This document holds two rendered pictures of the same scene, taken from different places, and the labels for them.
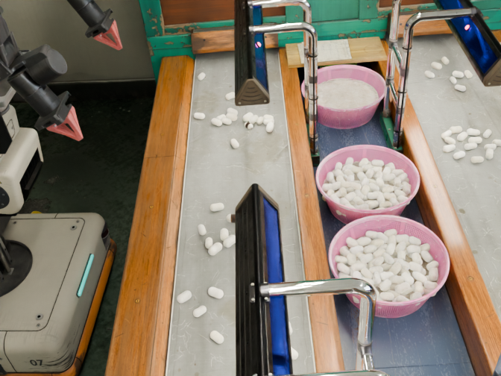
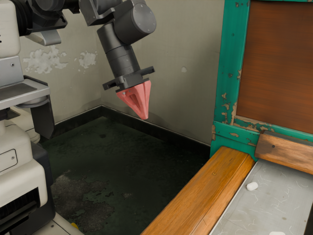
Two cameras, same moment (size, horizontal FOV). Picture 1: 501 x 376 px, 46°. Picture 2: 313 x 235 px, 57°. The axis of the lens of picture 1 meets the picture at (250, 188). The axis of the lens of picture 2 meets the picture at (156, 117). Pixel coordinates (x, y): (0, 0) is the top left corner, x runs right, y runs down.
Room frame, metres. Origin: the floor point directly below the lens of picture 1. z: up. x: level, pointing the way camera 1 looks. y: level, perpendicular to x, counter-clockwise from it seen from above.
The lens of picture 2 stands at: (1.12, 0.02, 1.26)
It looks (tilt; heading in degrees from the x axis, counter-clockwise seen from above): 26 degrees down; 32
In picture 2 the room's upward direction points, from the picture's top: straight up
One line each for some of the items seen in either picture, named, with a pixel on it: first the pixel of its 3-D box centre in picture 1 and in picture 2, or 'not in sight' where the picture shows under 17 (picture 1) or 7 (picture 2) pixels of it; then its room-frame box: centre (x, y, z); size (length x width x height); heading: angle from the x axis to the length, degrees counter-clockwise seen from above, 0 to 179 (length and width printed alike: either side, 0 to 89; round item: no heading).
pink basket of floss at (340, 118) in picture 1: (343, 98); not in sight; (1.61, -0.33, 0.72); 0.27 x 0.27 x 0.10
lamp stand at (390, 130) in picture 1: (425, 74); not in sight; (1.42, -0.52, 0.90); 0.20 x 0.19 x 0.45; 177
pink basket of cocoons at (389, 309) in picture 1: (386, 269); not in sight; (0.89, -0.29, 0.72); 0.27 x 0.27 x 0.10
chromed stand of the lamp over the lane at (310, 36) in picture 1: (282, 85); not in sight; (1.44, -0.12, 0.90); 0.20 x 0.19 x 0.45; 177
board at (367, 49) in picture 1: (335, 51); not in sight; (1.83, -0.34, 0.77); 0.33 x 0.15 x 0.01; 87
